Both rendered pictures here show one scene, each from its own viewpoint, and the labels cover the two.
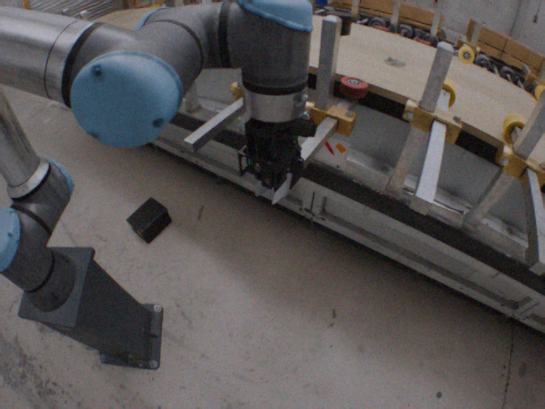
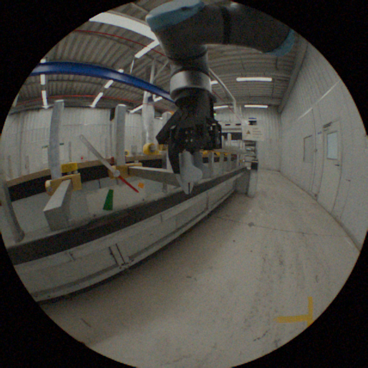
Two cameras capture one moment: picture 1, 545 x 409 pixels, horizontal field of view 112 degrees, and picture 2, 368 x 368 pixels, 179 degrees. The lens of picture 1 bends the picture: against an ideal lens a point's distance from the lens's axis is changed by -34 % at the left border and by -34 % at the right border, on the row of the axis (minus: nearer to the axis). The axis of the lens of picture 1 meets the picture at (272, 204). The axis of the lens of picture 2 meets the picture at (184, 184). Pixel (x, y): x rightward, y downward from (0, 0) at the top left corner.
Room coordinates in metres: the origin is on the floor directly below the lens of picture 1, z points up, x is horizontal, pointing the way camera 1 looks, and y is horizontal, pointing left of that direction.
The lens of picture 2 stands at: (0.34, 0.24, 0.90)
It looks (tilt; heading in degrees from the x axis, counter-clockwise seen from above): 15 degrees down; 277
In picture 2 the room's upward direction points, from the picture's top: straight up
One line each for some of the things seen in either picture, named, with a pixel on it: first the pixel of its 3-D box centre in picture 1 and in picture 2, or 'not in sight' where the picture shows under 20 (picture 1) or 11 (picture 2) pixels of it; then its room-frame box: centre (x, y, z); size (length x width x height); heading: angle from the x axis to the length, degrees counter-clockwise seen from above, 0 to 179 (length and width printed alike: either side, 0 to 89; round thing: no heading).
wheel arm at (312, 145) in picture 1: (325, 131); (136, 171); (0.56, -0.13, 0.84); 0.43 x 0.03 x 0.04; 148
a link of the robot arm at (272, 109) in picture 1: (276, 96); (191, 91); (0.36, -0.01, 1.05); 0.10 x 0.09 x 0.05; 58
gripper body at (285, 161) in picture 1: (272, 144); (195, 122); (0.35, 0.00, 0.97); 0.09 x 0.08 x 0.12; 148
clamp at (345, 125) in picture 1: (329, 116); (125, 170); (0.63, -0.15, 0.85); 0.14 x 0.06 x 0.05; 58
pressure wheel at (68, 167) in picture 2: not in sight; (70, 175); (0.86, -0.02, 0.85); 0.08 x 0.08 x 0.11
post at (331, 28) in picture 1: (323, 105); (119, 164); (0.64, -0.13, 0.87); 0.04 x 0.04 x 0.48; 58
